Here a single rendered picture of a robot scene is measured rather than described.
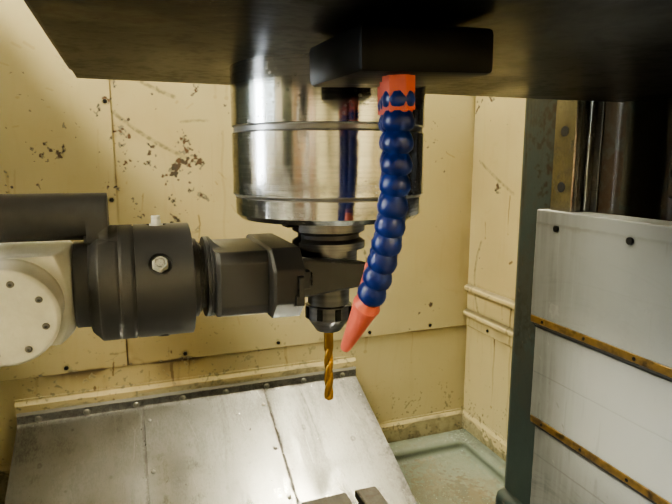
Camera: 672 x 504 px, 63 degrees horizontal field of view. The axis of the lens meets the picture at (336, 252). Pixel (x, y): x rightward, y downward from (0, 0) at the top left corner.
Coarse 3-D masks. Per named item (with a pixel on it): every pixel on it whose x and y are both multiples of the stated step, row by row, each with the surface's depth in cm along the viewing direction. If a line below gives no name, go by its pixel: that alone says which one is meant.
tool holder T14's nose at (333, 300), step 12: (312, 300) 48; (324, 300) 47; (336, 300) 47; (348, 300) 48; (312, 312) 48; (324, 312) 47; (336, 312) 47; (348, 312) 48; (312, 324) 49; (324, 324) 48; (336, 324) 48
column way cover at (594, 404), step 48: (576, 240) 78; (624, 240) 70; (576, 288) 78; (624, 288) 70; (576, 336) 78; (624, 336) 71; (576, 384) 80; (624, 384) 72; (576, 432) 81; (624, 432) 72; (576, 480) 82; (624, 480) 73
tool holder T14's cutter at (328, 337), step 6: (324, 336) 49; (330, 336) 49; (324, 342) 50; (330, 342) 49; (324, 348) 50; (330, 348) 49; (330, 354) 50; (324, 360) 50; (330, 360) 50; (330, 366) 50; (330, 372) 50; (324, 378) 50; (330, 378) 50; (330, 384) 50; (324, 390) 50; (330, 390) 50; (324, 396) 50; (330, 396) 50
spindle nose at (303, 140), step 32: (256, 64) 40; (288, 64) 38; (256, 96) 40; (288, 96) 39; (320, 96) 38; (352, 96) 39; (416, 96) 42; (256, 128) 41; (288, 128) 39; (320, 128) 39; (352, 128) 39; (416, 128) 43; (256, 160) 41; (288, 160) 40; (320, 160) 39; (352, 160) 39; (416, 160) 43; (256, 192) 41; (288, 192) 40; (320, 192) 40; (352, 192) 40; (416, 192) 44; (288, 224) 41; (320, 224) 40; (352, 224) 41
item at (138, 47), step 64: (64, 0) 25; (128, 0) 25; (192, 0) 25; (256, 0) 25; (320, 0) 25; (384, 0) 25; (448, 0) 25; (512, 0) 25; (576, 0) 25; (640, 0) 25; (128, 64) 43; (192, 64) 43; (512, 64) 43; (576, 64) 43; (640, 64) 43
